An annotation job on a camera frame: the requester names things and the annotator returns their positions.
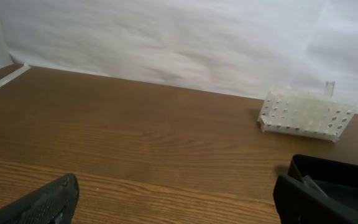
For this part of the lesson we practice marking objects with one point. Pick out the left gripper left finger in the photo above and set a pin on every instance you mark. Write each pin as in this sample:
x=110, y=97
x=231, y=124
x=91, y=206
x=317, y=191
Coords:
x=42, y=205

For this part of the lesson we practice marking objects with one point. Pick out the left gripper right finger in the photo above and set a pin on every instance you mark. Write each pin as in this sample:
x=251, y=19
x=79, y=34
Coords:
x=300, y=208

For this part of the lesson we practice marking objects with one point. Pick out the clear test tube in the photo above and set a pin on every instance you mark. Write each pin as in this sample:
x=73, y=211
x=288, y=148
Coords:
x=329, y=88
x=315, y=186

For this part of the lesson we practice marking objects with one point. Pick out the black tray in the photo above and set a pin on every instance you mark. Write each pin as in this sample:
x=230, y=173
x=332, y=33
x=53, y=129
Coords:
x=337, y=169

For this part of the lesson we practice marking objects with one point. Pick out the white test tube rack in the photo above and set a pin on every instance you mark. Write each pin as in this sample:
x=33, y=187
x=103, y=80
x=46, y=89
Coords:
x=303, y=115

